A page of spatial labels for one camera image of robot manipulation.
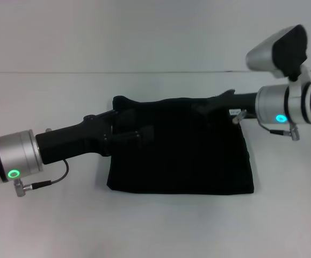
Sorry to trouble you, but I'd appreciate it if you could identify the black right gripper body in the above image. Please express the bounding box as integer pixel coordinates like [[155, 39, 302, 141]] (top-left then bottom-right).
[[198, 89, 258, 120]]

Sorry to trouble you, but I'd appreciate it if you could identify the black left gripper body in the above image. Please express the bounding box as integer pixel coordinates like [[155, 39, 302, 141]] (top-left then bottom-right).
[[35, 113, 118, 165]]

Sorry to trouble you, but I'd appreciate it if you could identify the black shirt with FREE print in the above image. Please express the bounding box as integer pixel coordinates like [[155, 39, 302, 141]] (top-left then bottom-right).
[[106, 94, 254, 195]]

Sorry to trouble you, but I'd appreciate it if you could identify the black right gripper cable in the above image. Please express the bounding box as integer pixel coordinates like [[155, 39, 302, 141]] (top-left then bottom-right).
[[232, 109, 301, 141]]

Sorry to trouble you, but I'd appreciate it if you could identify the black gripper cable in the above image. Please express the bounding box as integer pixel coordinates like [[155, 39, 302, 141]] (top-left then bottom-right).
[[232, 109, 301, 141], [13, 159, 69, 198]]

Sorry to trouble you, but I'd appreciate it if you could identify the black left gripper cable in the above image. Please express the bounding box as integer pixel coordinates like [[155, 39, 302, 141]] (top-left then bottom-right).
[[13, 159, 69, 198]]

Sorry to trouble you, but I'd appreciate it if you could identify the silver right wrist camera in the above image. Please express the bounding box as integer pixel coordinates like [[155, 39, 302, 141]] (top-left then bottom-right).
[[245, 24, 311, 91]]

